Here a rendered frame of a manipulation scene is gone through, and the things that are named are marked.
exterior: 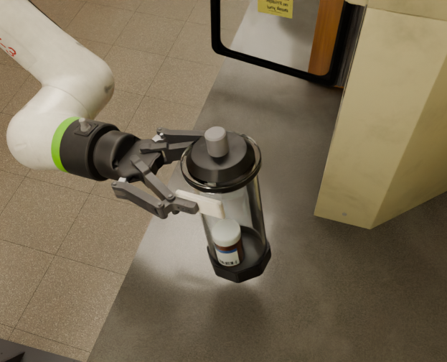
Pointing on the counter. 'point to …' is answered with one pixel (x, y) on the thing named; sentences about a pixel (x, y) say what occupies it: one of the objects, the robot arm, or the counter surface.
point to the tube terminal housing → (398, 113)
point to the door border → (294, 68)
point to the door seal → (283, 67)
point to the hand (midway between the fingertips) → (223, 181)
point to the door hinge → (351, 46)
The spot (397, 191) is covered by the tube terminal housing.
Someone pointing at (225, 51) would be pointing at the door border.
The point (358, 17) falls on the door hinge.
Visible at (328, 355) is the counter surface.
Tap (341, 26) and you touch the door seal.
